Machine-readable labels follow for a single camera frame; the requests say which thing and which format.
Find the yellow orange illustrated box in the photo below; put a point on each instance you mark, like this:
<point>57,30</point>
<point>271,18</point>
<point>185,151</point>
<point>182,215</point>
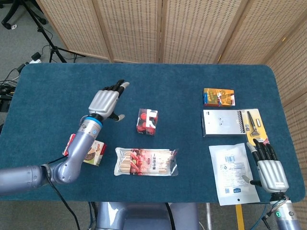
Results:
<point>219,97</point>

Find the white plastic pouch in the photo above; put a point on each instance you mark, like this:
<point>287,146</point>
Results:
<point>231,172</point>

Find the white power strip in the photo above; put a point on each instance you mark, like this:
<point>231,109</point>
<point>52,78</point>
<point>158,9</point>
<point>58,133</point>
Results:
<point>35,58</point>

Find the blue velvet tablecloth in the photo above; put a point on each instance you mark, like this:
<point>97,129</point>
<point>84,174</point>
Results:
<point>153,79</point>

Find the black tripod stand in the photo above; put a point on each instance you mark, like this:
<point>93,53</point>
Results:
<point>51,45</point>

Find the clear box of red-black bottles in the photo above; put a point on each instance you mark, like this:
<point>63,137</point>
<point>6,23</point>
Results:
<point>147,122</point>

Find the grey robot torso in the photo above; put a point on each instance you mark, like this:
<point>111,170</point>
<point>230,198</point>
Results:
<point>144,216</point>

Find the red white food carton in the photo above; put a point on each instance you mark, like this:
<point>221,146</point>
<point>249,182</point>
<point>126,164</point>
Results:
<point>96,153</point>

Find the silver earbuds box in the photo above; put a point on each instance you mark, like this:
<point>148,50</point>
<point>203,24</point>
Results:
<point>223,123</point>

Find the yellow razor blister pack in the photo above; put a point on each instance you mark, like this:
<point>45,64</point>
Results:
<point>255,127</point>

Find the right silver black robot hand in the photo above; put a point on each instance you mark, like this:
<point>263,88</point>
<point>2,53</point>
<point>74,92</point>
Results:
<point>272,173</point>

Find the bamboo chopsticks plastic pack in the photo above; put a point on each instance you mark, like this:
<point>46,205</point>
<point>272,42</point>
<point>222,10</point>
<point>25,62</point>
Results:
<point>146,161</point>

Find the woven wood folding screen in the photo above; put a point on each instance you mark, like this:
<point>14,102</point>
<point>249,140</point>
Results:
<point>192,28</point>

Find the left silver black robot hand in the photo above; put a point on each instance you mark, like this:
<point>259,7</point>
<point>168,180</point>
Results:
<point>104,101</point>

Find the white table leg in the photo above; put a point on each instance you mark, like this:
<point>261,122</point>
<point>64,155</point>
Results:
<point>209,215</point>

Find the black office chair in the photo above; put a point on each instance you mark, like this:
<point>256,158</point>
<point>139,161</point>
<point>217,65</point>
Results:
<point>14,12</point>

